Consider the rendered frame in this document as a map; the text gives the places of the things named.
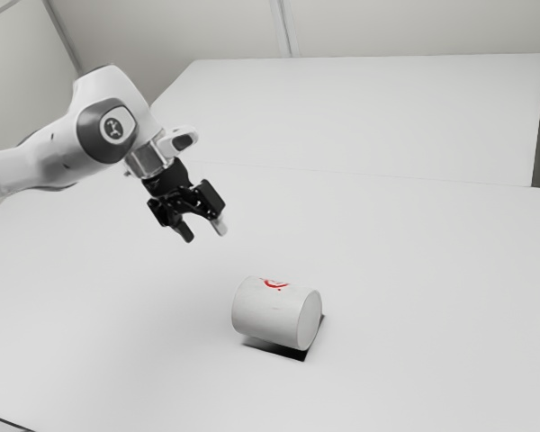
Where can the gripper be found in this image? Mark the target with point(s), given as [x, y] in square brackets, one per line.
[171, 182]

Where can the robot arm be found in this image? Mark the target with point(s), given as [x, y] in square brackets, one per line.
[58, 148]

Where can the white mug with red print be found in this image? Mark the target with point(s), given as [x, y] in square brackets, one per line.
[274, 311]

